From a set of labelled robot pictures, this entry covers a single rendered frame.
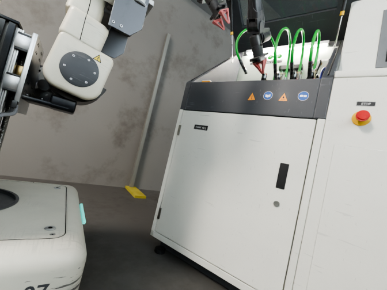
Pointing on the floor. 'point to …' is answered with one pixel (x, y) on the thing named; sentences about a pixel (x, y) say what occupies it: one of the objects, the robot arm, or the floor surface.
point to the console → (350, 172)
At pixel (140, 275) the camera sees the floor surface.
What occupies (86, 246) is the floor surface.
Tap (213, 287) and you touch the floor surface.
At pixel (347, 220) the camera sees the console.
